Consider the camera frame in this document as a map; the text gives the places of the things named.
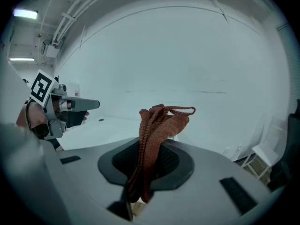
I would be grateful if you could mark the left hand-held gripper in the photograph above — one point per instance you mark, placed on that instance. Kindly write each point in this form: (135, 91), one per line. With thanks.
(41, 88)

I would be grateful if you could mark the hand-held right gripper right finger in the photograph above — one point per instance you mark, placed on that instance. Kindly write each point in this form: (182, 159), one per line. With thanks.
(206, 172)

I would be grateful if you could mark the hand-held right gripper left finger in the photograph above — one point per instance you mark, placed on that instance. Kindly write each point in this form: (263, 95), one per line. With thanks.
(82, 170)

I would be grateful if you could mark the red object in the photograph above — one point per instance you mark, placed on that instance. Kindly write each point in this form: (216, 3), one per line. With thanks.
(150, 137)

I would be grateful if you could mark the person's left forearm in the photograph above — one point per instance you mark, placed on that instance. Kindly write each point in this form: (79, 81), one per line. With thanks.
(32, 116)

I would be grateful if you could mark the person's left hand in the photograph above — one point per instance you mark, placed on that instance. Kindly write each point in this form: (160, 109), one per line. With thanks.
(86, 115)

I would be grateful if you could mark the white ceiling junction box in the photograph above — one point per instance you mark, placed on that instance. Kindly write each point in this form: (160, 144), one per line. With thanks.
(51, 51)

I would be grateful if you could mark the white stool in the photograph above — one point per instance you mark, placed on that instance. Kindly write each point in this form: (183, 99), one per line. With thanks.
(264, 152)

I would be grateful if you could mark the ceiling tube light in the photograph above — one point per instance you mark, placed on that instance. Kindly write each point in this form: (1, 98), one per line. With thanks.
(25, 13)
(21, 59)

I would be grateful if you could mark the white ceiling pipe bundle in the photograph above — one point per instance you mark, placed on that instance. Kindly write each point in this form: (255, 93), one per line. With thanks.
(70, 15)

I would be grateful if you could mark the white wall outlet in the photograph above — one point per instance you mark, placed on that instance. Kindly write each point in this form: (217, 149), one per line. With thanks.
(232, 151)

